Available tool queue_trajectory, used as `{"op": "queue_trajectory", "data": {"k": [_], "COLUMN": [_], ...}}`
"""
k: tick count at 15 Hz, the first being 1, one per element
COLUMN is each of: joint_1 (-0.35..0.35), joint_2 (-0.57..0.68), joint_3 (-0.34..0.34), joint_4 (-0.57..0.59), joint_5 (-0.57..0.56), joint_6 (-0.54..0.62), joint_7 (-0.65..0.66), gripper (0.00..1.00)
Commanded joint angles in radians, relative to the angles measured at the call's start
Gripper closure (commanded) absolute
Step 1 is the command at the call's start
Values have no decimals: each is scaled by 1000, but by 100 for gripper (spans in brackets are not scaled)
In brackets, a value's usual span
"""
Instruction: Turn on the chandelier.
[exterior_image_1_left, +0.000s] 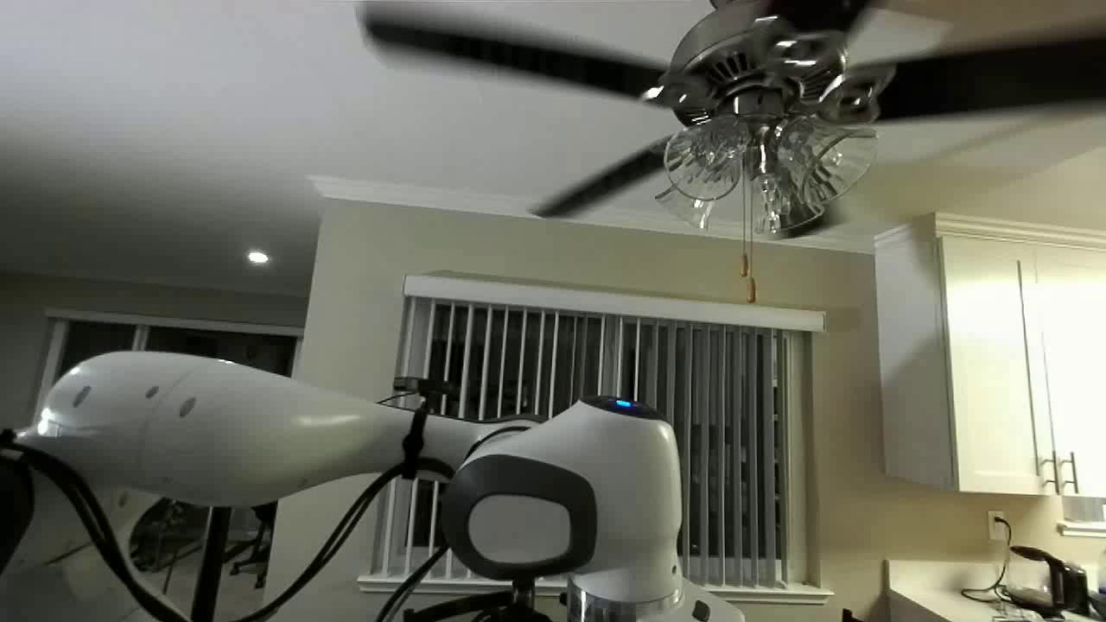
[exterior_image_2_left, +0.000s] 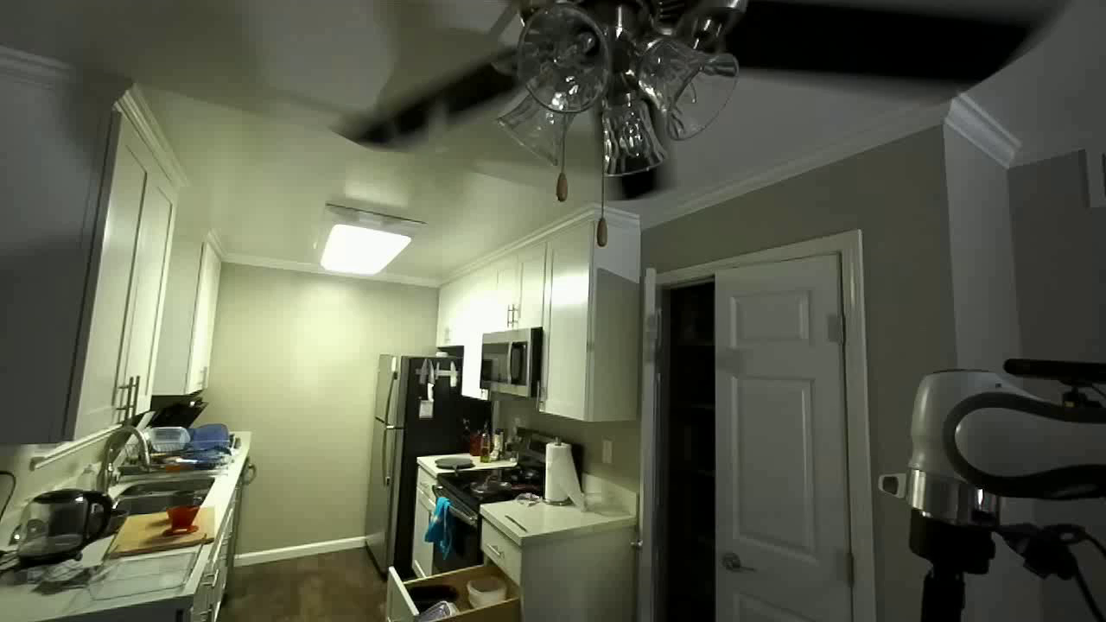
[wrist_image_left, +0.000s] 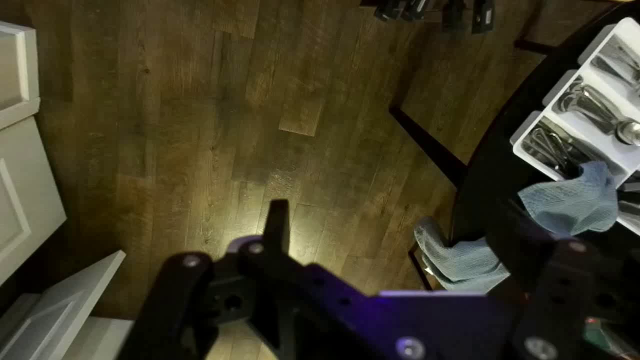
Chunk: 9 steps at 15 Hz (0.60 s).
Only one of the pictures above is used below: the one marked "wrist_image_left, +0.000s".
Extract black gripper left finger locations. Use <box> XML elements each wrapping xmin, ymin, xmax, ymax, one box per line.
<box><xmin>116</xmin><ymin>252</ymin><xmax>215</xmax><ymax>360</ymax></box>

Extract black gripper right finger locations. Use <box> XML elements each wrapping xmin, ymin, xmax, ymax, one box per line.
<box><xmin>511</xmin><ymin>239</ymin><xmax>602</xmax><ymax>360</ymax></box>

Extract grey cloth on chair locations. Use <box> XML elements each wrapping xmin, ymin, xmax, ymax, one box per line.
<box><xmin>414</xmin><ymin>219</ymin><xmax>509</xmax><ymax>294</ymax></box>

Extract white cabinet doors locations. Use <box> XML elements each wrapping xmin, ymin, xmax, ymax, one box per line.
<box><xmin>0</xmin><ymin>21</ymin><xmax>125</xmax><ymax>360</ymax></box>

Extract blue cloth on table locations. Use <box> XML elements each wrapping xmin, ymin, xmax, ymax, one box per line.
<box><xmin>518</xmin><ymin>160</ymin><xmax>617</xmax><ymax>238</ymax></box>

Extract dark round dining table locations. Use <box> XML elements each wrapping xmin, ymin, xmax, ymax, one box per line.
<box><xmin>452</xmin><ymin>2</ymin><xmax>640</xmax><ymax>304</ymax></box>

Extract white cutlery tray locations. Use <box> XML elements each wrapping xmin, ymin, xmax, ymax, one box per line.
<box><xmin>509</xmin><ymin>16</ymin><xmax>640</xmax><ymax>233</ymax></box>

